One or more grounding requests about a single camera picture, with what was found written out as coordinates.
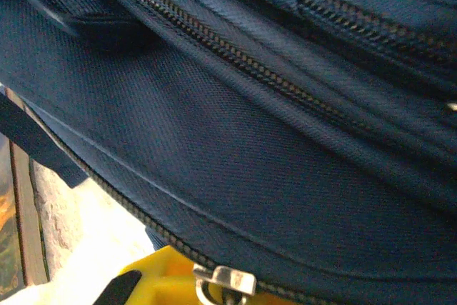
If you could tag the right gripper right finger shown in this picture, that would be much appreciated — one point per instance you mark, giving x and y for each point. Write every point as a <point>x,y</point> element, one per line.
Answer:
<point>271,300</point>

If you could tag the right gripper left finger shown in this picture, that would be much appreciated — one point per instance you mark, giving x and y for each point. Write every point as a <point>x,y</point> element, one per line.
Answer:
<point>157,280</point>

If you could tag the navy blue backpack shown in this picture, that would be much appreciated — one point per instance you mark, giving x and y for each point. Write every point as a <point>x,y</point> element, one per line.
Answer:
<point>228,123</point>

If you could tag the book with brown border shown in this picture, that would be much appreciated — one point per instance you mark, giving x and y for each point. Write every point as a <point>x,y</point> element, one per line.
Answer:
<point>21,212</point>

